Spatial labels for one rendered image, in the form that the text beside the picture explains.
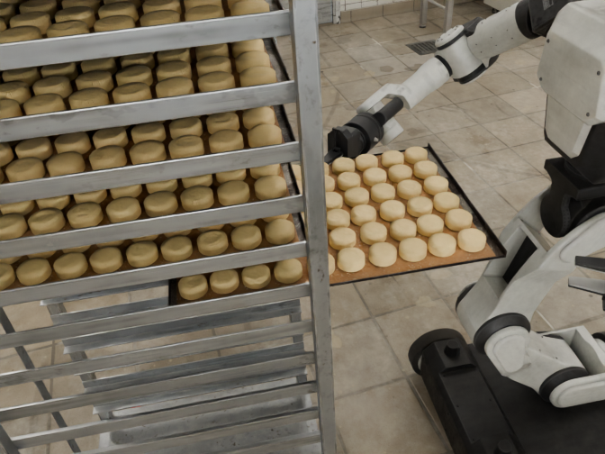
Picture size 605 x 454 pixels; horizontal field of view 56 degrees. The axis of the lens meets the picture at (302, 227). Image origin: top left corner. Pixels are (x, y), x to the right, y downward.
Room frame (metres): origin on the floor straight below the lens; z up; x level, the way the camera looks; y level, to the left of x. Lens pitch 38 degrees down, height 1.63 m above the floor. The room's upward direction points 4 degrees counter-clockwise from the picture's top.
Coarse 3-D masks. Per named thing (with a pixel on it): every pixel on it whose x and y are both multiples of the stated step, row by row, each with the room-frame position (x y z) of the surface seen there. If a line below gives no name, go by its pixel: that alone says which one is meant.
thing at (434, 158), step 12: (432, 156) 1.11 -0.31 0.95; (444, 168) 1.05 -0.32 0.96; (456, 192) 0.96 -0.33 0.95; (468, 204) 0.91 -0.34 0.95; (480, 216) 0.86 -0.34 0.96; (480, 228) 0.84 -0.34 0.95; (492, 240) 0.80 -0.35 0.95; (504, 252) 0.76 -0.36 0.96; (456, 264) 0.74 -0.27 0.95; (384, 276) 0.73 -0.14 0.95; (168, 288) 0.72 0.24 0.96; (168, 300) 0.69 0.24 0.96
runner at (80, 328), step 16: (272, 288) 0.69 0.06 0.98; (288, 288) 0.69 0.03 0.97; (304, 288) 0.70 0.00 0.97; (176, 304) 0.67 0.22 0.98; (192, 304) 0.67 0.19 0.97; (208, 304) 0.67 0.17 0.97; (224, 304) 0.68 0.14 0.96; (240, 304) 0.68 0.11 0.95; (256, 304) 0.69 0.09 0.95; (96, 320) 0.65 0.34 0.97; (112, 320) 0.65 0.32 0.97; (128, 320) 0.66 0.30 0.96; (144, 320) 0.66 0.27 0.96; (160, 320) 0.66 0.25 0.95; (0, 336) 0.63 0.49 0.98; (16, 336) 0.63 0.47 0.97; (32, 336) 0.64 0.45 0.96; (48, 336) 0.64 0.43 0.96; (64, 336) 0.64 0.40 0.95
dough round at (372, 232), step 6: (372, 222) 0.85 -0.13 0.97; (378, 222) 0.85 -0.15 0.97; (360, 228) 0.84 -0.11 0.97; (366, 228) 0.84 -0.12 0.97; (372, 228) 0.84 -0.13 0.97; (378, 228) 0.84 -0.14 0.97; (384, 228) 0.83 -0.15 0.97; (360, 234) 0.83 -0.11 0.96; (366, 234) 0.82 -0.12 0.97; (372, 234) 0.82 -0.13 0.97; (378, 234) 0.82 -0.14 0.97; (384, 234) 0.82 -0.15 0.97; (366, 240) 0.81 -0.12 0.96; (372, 240) 0.81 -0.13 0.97; (378, 240) 0.81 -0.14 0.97; (384, 240) 0.82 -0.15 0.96
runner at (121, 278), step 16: (224, 256) 0.68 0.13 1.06; (240, 256) 0.68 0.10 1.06; (256, 256) 0.69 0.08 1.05; (272, 256) 0.69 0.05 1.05; (288, 256) 0.69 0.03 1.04; (304, 256) 0.70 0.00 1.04; (112, 272) 0.66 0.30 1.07; (128, 272) 0.66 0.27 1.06; (144, 272) 0.66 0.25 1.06; (160, 272) 0.67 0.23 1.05; (176, 272) 0.67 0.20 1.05; (192, 272) 0.67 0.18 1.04; (208, 272) 0.68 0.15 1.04; (16, 288) 0.64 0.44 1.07; (32, 288) 0.64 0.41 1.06; (48, 288) 0.64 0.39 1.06; (64, 288) 0.65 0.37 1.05; (80, 288) 0.65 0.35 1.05; (96, 288) 0.65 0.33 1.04; (0, 304) 0.63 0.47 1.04
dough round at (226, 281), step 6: (222, 270) 0.75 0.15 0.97; (228, 270) 0.75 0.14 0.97; (234, 270) 0.75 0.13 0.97; (216, 276) 0.74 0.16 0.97; (222, 276) 0.74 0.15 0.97; (228, 276) 0.73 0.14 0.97; (234, 276) 0.73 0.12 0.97; (210, 282) 0.73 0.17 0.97; (216, 282) 0.72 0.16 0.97; (222, 282) 0.72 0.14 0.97; (228, 282) 0.72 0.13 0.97; (234, 282) 0.72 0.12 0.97; (216, 288) 0.71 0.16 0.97; (222, 288) 0.71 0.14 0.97; (228, 288) 0.71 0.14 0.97; (234, 288) 0.72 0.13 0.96
